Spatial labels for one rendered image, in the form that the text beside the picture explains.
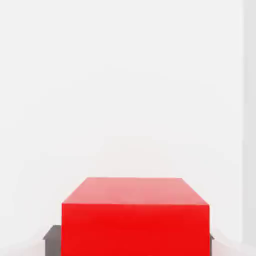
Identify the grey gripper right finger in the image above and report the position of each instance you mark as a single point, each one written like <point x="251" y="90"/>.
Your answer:
<point x="212" y="248"/>

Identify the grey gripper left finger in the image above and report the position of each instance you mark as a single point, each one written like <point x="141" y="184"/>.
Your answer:
<point x="53" y="242"/>

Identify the small red cube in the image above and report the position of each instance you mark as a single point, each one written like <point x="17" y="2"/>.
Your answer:
<point x="135" y="228"/>

